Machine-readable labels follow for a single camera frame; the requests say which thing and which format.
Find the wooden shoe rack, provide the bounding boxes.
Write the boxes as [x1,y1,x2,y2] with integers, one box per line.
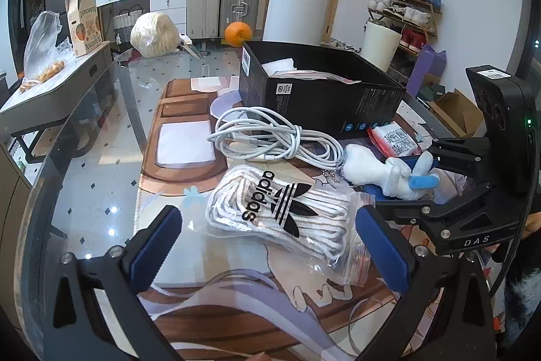
[366,0,443,66]

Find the open cardboard box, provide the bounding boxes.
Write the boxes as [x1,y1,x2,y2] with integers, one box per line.
[427,89,483,137]

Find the silver suitcase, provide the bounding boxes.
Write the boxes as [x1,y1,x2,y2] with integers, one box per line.
[218,0,262,41]

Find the red white tissue pack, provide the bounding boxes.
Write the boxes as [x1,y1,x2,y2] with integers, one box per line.
[368,122,422,158]

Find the orange fruit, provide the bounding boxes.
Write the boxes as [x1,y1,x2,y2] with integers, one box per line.
[224,21,253,48]

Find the white handled knife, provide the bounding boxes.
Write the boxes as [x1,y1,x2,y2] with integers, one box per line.
[178,33,201,60]

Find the bagged white adidas laces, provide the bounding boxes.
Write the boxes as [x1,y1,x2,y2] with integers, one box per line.
[181,164,374,286]

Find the white blue plush toy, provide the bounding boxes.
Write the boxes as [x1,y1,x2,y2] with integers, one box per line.
[342,144,440,201]

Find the purple paper bag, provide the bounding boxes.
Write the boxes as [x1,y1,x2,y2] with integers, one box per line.
[406,44,447,98]

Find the anime printed desk mat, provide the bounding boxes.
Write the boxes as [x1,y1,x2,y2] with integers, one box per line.
[134,77,398,360]

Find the small white trash bin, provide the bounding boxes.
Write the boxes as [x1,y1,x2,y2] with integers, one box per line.
[360,22,402,72]

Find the grey side table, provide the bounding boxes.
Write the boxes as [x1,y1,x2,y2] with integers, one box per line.
[1,41,113,164]

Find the wicker basket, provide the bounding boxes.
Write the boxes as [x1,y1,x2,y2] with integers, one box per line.
[113,8,144,45]

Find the plastic bag with snacks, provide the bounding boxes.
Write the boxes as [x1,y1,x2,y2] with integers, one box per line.
[19,11,75,92]

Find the white suitcase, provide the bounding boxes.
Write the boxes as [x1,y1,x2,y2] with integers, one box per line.
[187,0,220,39]

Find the bagged thick white rope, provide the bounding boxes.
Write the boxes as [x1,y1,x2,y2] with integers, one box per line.
[260,57,362,85]

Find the white cable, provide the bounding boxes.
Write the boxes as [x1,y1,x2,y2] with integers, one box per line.
[206,106,344,172]

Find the bagged white noodle bundle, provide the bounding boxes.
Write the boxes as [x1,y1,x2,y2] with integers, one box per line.
[130,12,180,59]

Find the white cylindrical appliance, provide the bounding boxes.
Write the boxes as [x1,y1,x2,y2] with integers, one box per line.
[262,0,329,46]

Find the black cardboard box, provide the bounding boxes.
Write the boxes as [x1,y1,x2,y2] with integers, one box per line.
[238,41,405,139]

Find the orange fruit carton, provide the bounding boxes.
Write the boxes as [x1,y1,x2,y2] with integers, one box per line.
[65,0,103,58]

